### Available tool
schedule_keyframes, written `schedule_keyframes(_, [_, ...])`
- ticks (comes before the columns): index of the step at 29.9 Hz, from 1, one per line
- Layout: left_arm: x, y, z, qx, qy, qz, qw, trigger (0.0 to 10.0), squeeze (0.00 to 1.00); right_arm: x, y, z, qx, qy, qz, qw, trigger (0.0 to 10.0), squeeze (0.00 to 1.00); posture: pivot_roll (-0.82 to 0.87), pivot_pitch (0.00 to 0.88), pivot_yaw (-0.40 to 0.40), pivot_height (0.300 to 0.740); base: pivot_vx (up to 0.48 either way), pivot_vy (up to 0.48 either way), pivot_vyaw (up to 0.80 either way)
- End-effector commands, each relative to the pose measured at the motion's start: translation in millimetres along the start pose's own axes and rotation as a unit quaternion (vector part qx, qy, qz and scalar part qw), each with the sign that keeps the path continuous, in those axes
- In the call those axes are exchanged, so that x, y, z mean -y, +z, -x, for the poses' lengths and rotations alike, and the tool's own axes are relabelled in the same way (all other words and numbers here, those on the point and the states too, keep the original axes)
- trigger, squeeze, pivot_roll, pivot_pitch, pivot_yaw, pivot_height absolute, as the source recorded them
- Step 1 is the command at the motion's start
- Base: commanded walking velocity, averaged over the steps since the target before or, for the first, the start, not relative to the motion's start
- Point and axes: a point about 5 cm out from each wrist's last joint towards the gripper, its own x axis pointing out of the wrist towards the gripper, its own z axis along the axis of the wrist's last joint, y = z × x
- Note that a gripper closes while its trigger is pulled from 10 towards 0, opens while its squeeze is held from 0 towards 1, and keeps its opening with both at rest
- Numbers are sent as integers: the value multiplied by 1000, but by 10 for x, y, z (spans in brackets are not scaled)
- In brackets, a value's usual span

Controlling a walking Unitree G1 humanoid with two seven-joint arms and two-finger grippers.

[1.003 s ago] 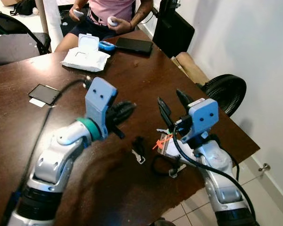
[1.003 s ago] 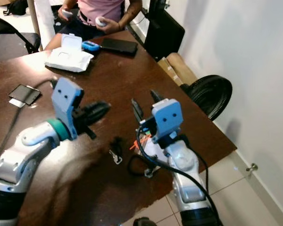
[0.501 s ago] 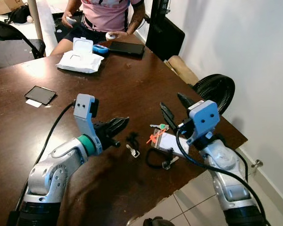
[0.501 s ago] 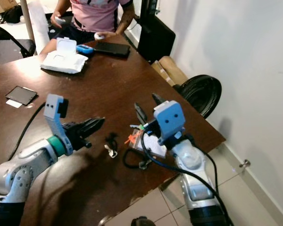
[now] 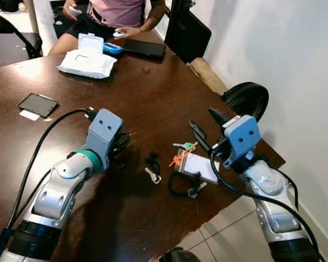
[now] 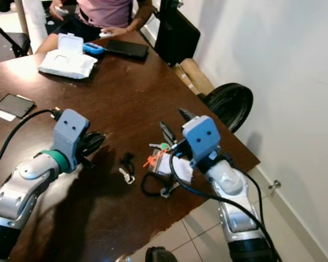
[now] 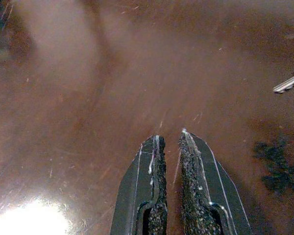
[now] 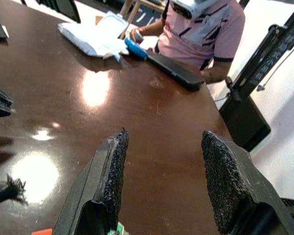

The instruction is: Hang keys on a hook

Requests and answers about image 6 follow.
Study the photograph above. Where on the black framed card holder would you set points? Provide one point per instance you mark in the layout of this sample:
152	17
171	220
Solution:
177	166

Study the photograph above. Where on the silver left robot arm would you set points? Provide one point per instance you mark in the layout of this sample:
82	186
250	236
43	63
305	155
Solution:
16	202

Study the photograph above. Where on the black round fan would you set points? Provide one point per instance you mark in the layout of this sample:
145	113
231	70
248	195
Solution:
229	103

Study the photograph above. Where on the white wet wipes pack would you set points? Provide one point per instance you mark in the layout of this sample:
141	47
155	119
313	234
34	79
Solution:
66	61

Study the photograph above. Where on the black smartphone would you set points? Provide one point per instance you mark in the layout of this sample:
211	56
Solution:
15	105

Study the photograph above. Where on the small blue case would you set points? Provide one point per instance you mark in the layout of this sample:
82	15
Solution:
94	49

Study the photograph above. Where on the black tablet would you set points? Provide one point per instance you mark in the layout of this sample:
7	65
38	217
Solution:
127	48

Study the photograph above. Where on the small white card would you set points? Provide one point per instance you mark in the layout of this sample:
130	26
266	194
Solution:
4	115

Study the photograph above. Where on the metal door stop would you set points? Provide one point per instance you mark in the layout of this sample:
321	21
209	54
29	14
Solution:
274	187

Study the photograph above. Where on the white handheld controller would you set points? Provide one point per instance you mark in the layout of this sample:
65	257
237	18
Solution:
105	34
60	10

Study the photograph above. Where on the black robot foot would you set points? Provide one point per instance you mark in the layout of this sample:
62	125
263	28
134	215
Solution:
161	255

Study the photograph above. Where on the seated person in pink shirt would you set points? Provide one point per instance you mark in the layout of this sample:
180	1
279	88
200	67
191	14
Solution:
104	12

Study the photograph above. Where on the black folding chair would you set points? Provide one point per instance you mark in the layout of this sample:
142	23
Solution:
13	39

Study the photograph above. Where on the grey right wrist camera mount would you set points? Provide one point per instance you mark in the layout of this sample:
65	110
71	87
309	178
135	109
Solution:
201	136

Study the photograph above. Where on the white post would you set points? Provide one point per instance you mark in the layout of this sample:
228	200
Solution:
34	22

